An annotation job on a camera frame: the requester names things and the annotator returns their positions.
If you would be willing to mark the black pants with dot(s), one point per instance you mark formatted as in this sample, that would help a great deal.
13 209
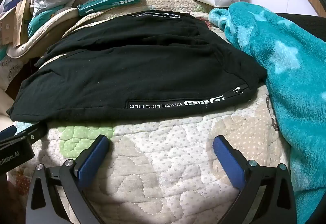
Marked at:
140 68

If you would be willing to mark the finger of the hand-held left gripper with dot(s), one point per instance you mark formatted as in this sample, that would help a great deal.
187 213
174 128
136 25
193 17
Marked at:
33 132

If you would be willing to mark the patterned quilted bed cover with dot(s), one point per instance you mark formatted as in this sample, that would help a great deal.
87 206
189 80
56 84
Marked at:
165 158

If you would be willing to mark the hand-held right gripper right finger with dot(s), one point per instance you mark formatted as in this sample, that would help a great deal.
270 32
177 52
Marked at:
229 160

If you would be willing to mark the teal cloth bundle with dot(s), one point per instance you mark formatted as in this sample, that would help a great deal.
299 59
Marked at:
38 23

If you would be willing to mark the brown cardboard box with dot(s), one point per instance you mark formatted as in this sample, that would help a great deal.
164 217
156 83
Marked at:
17 23

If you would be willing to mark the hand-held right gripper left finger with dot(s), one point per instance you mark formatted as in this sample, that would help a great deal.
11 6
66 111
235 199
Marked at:
91 160

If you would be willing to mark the green paper ream pack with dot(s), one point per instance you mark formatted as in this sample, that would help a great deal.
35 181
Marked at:
109 2

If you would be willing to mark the teal star fleece blanket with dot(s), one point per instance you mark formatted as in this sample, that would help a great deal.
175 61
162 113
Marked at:
293 74

